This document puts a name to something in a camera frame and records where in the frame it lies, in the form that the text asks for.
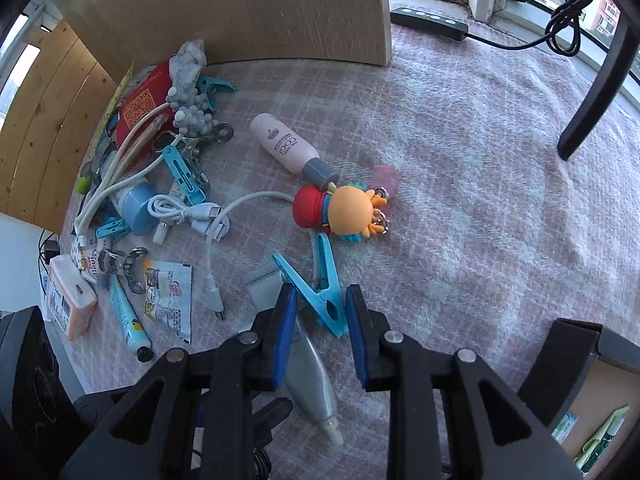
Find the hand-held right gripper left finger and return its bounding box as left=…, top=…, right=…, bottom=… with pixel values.
left=60, top=284, right=298, bottom=480

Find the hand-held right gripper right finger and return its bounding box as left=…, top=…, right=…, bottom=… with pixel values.
left=345, top=284, right=586, bottom=480

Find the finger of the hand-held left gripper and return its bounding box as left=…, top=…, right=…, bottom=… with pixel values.
left=252, top=397, right=294, bottom=480

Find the teal clothespin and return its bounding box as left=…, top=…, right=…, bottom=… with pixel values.
left=161, top=145, right=210, bottom=207
left=94, top=217, right=133, bottom=240
left=196, top=76, right=237, bottom=112
left=271, top=231, right=349, bottom=339

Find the short white USB cable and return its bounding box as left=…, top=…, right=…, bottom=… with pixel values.
left=201, top=190, right=302, bottom=322

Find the cartoon figure keychain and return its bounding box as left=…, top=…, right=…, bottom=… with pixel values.
left=291, top=181, right=397, bottom=245

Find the pink bottle grey cap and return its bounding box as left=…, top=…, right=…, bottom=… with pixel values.
left=249, top=112, right=342, bottom=187

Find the black storage box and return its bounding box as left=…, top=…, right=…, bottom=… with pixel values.
left=516, top=316, right=640, bottom=480

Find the grey pompom stick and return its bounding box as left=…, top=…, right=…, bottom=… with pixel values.
left=166, top=39, right=217, bottom=137

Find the pink checked cloth desktop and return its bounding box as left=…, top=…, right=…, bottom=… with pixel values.
left=50, top=22, right=640, bottom=480

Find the grey tube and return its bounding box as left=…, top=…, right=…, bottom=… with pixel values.
left=246, top=266, right=347, bottom=447

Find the orange tissue pack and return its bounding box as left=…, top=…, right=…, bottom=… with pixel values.
left=46, top=254, right=99, bottom=342

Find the teal tube black cap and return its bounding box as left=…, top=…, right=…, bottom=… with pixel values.
left=108, top=274, right=154, bottom=364

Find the printed snack sachet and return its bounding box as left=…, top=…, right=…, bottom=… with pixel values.
left=144, top=257, right=194, bottom=346

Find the small red print sachet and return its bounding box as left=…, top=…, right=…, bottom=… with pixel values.
left=74, top=239, right=110, bottom=287

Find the black charger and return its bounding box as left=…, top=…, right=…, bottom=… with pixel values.
left=39, top=229, right=62, bottom=267

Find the metal clip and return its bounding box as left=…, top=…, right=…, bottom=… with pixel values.
left=96, top=246, right=149, bottom=294
left=159, top=121, right=236, bottom=188

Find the pink translucent tag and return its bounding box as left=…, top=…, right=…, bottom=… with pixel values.
left=371, top=163, right=399, bottom=197

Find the blue capped white bottle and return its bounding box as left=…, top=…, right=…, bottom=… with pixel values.
left=94, top=179, right=157, bottom=237

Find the cream thin stick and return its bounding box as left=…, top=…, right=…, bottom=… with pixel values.
left=120, top=112, right=168, bottom=171

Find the slatted wooden board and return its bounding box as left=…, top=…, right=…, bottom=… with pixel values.
left=0, top=19, right=119, bottom=235

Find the red pouch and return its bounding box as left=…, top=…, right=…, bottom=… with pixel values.
left=114, top=59, right=187, bottom=157

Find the yellow ruler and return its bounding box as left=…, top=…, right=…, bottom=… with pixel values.
left=97, top=59, right=137, bottom=133

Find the brown flat board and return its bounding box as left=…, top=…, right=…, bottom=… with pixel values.
left=36, top=0, right=394, bottom=83

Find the black tripod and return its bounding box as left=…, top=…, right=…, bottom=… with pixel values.
left=510, top=0, right=640, bottom=161

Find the thick white cable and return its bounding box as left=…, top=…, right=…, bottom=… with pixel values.
left=74, top=101, right=177, bottom=237

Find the black power cable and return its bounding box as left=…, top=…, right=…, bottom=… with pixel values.
left=465, top=0, right=596, bottom=56

